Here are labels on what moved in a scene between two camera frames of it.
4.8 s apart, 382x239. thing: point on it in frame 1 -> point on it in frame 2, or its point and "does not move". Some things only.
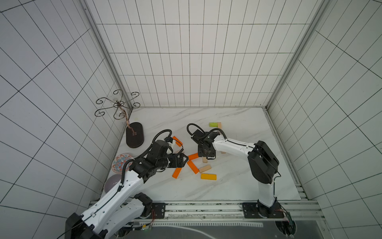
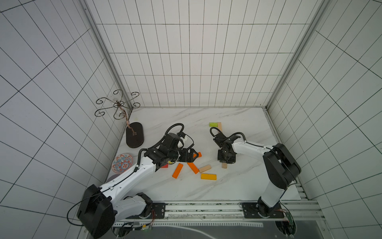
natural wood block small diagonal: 204,168 does not move
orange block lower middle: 193,167 does not move
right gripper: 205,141 -> 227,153
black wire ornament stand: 135,131 does not move
